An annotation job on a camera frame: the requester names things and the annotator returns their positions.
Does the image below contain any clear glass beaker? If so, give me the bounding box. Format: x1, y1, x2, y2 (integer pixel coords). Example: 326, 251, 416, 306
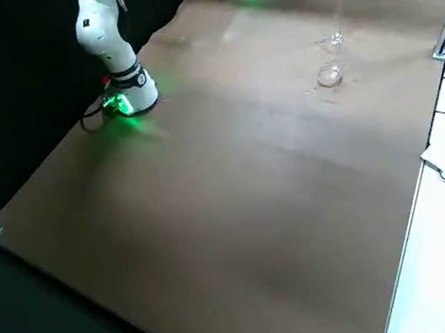
309, 31, 353, 89

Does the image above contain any black foot cable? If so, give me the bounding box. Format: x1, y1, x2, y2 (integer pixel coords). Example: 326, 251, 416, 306
78, 101, 115, 136

